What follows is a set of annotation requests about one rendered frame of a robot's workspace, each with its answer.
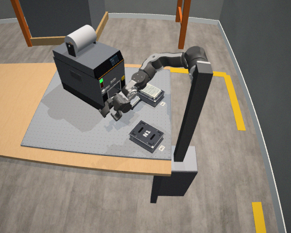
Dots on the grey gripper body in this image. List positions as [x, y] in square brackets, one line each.
[120, 103]

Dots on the white foil roll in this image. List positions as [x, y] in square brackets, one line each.
[81, 38]

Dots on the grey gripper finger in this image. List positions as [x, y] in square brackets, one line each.
[117, 116]
[106, 110]

